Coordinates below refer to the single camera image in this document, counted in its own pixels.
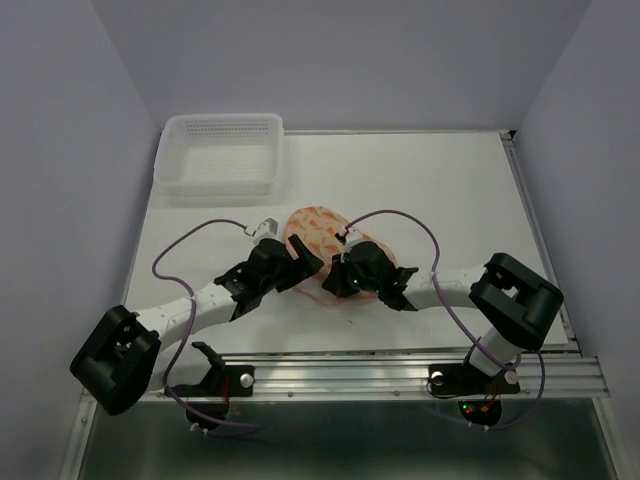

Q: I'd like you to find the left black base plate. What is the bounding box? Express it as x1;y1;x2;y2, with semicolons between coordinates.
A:
164;341;255;400

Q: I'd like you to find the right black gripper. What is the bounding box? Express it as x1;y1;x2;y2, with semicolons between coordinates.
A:
321;250;381;298

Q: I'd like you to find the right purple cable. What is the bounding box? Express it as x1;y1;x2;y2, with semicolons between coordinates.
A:
344;208;546;434

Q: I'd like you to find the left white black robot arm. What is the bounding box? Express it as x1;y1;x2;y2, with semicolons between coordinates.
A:
70;235;324;415

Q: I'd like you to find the aluminium front rail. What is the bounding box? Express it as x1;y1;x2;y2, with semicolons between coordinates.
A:
82;355;611;401

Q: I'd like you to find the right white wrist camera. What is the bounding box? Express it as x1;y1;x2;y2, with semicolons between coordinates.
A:
335;226;365;254

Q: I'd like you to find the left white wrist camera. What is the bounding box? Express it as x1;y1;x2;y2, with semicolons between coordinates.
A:
244;217;279;245

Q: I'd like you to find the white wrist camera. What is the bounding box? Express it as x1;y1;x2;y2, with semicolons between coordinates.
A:
335;226;365;254
244;217;279;245

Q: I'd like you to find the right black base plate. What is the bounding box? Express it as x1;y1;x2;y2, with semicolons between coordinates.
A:
427;363;521;397

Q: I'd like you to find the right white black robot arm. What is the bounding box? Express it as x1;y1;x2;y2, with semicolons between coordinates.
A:
322;241;564;390

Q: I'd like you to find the aluminium rail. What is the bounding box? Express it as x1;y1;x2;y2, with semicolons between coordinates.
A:
499;130;582;356
82;355;611;401

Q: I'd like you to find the aluminium right side rail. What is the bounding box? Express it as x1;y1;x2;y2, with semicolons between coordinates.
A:
499;130;582;356

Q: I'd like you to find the white perforated plastic basket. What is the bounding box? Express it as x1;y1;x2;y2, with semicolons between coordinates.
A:
153;113;284;203

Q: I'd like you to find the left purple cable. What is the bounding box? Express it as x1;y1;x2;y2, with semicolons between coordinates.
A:
151;219;261;437

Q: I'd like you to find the purple cable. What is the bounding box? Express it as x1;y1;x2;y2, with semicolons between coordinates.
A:
151;219;261;437
344;208;546;434

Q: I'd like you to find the floral orange laundry bag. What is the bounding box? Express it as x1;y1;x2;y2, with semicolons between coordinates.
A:
283;206;398;307

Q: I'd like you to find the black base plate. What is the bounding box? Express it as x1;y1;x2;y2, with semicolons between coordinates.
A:
427;363;521;397
164;341;255;400

